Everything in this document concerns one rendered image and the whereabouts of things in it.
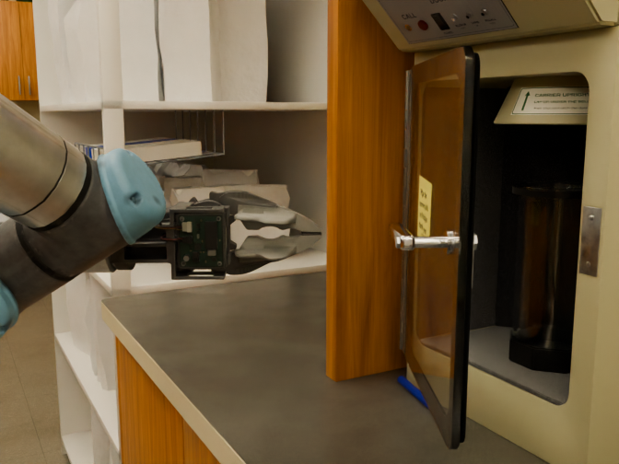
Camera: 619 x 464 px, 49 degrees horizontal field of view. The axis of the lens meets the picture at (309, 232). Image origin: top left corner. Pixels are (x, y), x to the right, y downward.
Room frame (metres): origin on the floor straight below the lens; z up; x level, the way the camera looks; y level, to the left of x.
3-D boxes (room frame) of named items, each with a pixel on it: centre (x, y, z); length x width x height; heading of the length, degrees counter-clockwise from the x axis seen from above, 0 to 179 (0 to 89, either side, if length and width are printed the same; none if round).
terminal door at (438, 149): (0.79, -0.14, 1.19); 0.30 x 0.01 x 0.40; 1
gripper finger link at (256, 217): (0.71, 0.03, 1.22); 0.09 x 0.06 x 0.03; 91
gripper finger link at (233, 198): (0.73, 0.08, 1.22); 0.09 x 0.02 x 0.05; 91
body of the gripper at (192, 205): (0.70, 0.14, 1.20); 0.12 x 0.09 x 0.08; 91
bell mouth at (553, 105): (0.84, -0.31, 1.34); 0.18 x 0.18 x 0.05
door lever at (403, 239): (0.72, -0.11, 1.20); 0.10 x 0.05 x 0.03; 1
